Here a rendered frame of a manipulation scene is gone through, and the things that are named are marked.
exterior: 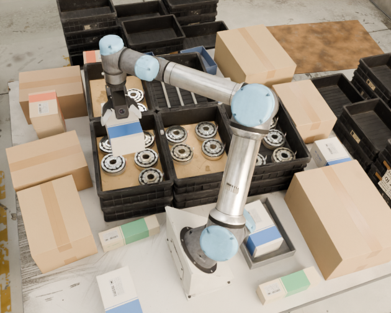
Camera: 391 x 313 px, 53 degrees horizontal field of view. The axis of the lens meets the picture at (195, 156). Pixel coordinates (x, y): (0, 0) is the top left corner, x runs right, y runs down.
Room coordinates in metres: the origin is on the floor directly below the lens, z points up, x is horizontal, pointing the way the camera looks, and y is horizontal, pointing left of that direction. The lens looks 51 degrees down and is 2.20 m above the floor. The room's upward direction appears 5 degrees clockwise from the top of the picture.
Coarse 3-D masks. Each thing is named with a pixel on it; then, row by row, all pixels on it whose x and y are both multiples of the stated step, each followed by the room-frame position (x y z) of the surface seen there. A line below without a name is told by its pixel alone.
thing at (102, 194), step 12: (96, 120) 1.17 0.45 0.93; (156, 120) 1.20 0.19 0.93; (96, 156) 0.97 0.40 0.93; (96, 168) 0.91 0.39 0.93; (168, 168) 0.96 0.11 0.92; (96, 180) 0.86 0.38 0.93; (168, 180) 0.89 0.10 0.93; (108, 192) 0.81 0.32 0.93; (120, 192) 0.82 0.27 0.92; (132, 192) 0.83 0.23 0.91
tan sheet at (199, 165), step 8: (184, 128) 1.27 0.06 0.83; (192, 128) 1.27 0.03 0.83; (192, 136) 1.22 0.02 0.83; (216, 136) 1.23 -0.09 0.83; (168, 144) 1.16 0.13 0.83; (192, 144) 1.17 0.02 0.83; (200, 144) 1.17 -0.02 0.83; (200, 152) 1.13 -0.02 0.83; (224, 152) 1.14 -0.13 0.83; (192, 160) 1.08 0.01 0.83; (200, 160) 1.08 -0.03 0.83; (208, 160) 1.08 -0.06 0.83; (216, 160) 1.09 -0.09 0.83; (224, 160) 1.09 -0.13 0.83; (176, 168) 1.02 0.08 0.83; (184, 168) 1.03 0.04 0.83; (192, 168) 1.03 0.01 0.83; (200, 168) 1.04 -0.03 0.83; (208, 168) 1.04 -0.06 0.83; (216, 168) 1.04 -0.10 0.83; (224, 168) 1.05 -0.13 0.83; (184, 176) 0.98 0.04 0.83
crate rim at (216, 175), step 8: (216, 104) 1.34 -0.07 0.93; (160, 112) 1.26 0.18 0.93; (168, 112) 1.26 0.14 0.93; (160, 120) 1.21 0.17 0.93; (224, 120) 1.24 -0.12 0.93; (168, 152) 1.03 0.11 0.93; (176, 176) 0.91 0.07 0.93; (192, 176) 0.92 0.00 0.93; (200, 176) 0.92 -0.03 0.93; (208, 176) 0.92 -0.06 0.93; (216, 176) 0.93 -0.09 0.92
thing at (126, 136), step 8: (112, 120) 0.99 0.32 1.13; (120, 120) 0.99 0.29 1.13; (128, 120) 1.00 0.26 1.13; (136, 120) 1.00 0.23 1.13; (112, 128) 0.95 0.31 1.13; (120, 128) 0.96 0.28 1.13; (128, 128) 0.96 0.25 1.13; (136, 128) 0.96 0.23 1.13; (112, 136) 0.91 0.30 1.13; (120, 136) 0.92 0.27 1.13; (128, 136) 0.92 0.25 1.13; (136, 136) 0.93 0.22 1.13; (112, 144) 0.89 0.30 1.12; (120, 144) 0.90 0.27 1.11; (128, 144) 0.91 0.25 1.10; (136, 144) 0.92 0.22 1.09; (144, 144) 0.94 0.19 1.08; (112, 152) 0.90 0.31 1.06; (120, 152) 0.90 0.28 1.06; (128, 152) 0.91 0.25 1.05
